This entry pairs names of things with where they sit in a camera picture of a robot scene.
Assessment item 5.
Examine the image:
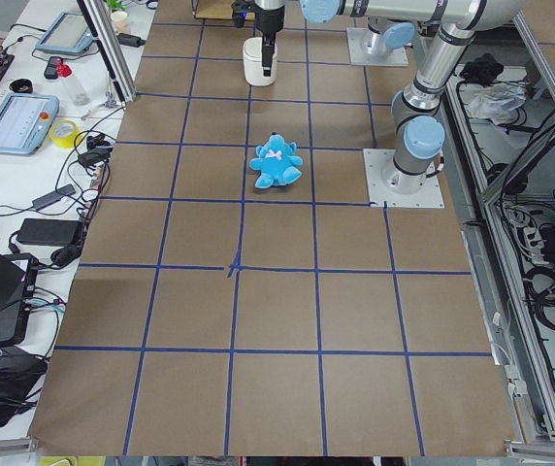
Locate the white power strip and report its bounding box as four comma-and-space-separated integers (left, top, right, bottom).
520, 226, 544, 252

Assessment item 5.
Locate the black phone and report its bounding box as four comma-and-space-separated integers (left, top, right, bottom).
44, 55, 63, 81

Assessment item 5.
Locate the upper blue teach pendant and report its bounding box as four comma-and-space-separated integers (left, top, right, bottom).
35, 12, 93, 55

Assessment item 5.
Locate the clear bottle red cap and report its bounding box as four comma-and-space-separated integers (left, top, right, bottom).
56, 58, 90, 106

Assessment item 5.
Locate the black camera on mount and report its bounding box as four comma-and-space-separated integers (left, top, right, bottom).
116, 33, 146, 48

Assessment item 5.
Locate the blue teach pendant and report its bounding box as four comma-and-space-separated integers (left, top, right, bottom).
35, 12, 93, 55
0, 93, 59, 156

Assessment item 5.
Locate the crumpled white cloth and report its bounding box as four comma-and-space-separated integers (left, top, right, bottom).
466, 83, 526, 125

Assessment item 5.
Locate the aluminium frame post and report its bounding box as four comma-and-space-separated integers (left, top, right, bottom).
77, 0, 137, 103

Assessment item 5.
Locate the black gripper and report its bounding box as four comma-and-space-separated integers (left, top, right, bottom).
253, 0, 285, 77

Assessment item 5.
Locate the black power adapter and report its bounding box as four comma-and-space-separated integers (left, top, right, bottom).
16, 218, 82, 247

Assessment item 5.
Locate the blue plush toy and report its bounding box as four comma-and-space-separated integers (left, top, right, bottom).
249, 132, 303, 189

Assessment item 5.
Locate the paper cup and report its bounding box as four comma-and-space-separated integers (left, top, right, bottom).
111, 11, 130, 34

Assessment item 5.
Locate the black cloth bundle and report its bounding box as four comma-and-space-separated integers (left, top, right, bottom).
459, 52, 505, 86

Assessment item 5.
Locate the white trash can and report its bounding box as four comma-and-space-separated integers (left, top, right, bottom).
243, 36, 278, 86

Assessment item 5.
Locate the yellow tape roll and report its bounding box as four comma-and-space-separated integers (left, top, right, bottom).
48, 119, 80, 149

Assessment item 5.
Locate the lower blue teach pendant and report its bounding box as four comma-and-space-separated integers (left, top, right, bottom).
0, 93, 59, 156

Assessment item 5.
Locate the black round dish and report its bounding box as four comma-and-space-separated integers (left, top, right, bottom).
9, 79, 33, 94

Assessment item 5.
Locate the grey usb hub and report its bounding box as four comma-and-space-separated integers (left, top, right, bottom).
32, 183, 76, 212

